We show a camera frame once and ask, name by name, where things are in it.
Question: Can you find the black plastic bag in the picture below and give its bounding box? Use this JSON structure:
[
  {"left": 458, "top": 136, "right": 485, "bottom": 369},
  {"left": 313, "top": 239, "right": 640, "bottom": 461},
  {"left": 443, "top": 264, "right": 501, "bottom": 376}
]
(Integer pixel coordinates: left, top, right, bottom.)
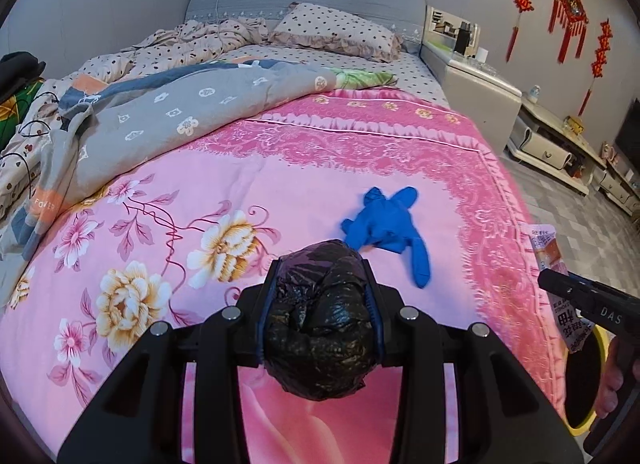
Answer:
[{"left": 260, "top": 239, "right": 381, "bottom": 401}]

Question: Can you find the red knot tassel decoration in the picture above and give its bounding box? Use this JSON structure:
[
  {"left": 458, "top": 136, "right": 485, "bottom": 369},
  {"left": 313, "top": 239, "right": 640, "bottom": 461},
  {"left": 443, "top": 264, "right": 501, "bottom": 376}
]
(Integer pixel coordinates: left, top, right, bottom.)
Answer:
[{"left": 548, "top": 0, "right": 589, "bottom": 64}]

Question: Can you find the black bottle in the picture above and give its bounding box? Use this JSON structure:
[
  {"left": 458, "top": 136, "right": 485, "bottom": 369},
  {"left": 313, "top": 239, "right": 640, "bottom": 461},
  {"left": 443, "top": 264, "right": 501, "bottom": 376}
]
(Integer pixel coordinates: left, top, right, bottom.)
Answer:
[{"left": 455, "top": 22, "right": 473, "bottom": 55}]

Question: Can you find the polka dot bed sheet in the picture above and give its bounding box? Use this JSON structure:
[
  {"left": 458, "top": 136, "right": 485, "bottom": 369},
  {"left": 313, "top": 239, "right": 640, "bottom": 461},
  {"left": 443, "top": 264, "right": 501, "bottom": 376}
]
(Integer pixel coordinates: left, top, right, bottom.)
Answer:
[{"left": 220, "top": 43, "right": 451, "bottom": 108}]

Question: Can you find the short red hanging decoration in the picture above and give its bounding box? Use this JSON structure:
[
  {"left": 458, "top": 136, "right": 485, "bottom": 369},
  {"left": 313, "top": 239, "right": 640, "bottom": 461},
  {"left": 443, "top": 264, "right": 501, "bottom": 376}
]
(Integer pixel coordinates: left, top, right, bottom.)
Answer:
[{"left": 577, "top": 19, "right": 613, "bottom": 117}]

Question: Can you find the dark clothing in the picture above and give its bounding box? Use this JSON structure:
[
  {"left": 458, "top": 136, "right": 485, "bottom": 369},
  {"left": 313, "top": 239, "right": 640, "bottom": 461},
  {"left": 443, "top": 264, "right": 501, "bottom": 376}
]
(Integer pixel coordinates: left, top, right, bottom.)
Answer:
[{"left": 0, "top": 52, "right": 46, "bottom": 82}]

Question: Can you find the white low cabinet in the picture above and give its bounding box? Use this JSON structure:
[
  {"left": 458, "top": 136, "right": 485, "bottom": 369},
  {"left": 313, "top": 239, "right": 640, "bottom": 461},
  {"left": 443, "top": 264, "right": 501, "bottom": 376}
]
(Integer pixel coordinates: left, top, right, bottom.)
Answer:
[
  {"left": 595, "top": 159, "right": 640, "bottom": 217},
  {"left": 507, "top": 94, "right": 606, "bottom": 197}
]

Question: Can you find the blue rubber glove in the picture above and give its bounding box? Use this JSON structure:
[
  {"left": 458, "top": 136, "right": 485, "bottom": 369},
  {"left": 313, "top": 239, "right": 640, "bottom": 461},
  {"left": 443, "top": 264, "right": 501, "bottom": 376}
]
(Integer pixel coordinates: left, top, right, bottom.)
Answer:
[{"left": 341, "top": 185, "right": 432, "bottom": 289}]

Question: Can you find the polka dot pillow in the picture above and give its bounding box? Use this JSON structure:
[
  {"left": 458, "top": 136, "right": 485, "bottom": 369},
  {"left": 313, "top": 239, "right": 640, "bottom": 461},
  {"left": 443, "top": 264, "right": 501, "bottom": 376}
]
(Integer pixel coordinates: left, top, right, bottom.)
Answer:
[{"left": 268, "top": 2, "right": 405, "bottom": 62}]

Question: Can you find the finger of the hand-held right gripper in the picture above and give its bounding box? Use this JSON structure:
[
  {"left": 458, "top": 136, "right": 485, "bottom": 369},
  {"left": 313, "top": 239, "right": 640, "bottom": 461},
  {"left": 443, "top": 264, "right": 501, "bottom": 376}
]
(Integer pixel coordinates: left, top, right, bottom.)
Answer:
[{"left": 538, "top": 268, "right": 594, "bottom": 314}]

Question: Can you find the orange white snack packet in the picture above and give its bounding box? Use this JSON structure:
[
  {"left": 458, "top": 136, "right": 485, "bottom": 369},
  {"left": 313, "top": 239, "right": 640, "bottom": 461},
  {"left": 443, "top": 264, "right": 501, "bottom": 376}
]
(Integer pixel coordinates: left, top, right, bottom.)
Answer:
[{"left": 520, "top": 224, "right": 598, "bottom": 355}]

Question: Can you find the green floral cloth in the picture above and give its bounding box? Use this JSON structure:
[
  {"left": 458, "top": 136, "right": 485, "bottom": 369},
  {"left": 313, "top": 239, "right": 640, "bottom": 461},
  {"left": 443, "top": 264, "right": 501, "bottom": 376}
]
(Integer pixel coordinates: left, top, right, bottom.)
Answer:
[{"left": 335, "top": 69, "right": 397, "bottom": 91}]

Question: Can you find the white nightstand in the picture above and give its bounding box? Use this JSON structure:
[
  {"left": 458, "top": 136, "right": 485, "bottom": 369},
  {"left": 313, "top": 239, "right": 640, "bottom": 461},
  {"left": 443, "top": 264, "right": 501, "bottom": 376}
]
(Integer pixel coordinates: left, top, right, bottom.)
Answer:
[{"left": 420, "top": 4, "right": 523, "bottom": 120}]

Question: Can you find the grey patterned quilt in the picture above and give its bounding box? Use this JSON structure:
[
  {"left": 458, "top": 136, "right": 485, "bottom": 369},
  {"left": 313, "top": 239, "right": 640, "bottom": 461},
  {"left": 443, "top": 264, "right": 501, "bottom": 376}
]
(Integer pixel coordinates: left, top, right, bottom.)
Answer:
[{"left": 0, "top": 58, "right": 351, "bottom": 265}]

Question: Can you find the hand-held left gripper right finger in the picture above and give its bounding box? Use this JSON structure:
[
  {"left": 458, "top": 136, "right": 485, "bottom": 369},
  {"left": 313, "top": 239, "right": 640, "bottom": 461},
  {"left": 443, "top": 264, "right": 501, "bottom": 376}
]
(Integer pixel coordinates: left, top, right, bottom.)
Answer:
[{"left": 362, "top": 259, "right": 586, "bottom": 464}]

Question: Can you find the black television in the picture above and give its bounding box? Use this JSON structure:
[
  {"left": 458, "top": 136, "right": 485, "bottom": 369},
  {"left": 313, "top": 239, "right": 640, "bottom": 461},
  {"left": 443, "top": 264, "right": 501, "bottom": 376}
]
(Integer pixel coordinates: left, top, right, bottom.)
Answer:
[{"left": 615, "top": 99, "right": 640, "bottom": 165}]

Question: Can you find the yellow round bin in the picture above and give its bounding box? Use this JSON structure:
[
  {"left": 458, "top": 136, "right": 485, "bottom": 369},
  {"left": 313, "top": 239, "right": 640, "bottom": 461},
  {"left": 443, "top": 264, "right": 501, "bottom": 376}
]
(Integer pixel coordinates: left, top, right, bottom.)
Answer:
[{"left": 565, "top": 329, "right": 611, "bottom": 435}]

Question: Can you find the person's right hand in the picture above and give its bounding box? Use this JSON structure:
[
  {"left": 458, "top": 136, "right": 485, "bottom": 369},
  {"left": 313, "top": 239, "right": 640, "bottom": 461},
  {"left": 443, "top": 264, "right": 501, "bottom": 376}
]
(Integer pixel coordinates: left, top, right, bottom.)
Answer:
[{"left": 595, "top": 339, "right": 623, "bottom": 417}]

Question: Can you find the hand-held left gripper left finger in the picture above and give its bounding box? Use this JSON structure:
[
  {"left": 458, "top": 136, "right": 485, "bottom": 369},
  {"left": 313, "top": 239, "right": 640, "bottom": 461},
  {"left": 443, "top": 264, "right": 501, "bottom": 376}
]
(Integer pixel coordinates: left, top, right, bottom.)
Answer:
[{"left": 57, "top": 259, "right": 281, "bottom": 464}]

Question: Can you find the green yellow cloth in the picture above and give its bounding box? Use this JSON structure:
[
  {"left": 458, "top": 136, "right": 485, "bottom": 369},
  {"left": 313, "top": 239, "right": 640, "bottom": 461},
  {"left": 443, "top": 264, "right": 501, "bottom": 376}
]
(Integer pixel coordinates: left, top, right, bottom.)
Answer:
[{"left": 0, "top": 79, "right": 43, "bottom": 150}]

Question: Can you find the polka dot quilt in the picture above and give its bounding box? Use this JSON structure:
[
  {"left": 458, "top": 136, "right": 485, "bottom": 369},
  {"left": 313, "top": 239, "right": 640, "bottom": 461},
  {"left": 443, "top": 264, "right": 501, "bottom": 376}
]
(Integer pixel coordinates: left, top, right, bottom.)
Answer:
[{"left": 0, "top": 17, "right": 271, "bottom": 225}]

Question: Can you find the pink floral blanket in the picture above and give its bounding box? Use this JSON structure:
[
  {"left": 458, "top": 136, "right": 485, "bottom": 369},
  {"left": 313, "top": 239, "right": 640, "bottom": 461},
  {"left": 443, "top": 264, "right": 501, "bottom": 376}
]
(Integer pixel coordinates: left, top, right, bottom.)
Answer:
[{"left": 0, "top": 84, "right": 571, "bottom": 464}]

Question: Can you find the black cable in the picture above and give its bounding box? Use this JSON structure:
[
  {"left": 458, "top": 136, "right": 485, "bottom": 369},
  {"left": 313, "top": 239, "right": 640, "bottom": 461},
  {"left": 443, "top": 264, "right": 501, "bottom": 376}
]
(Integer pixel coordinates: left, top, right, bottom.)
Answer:
[{"left": 0, "top": 119, "right": 56, "bottom": 195}]

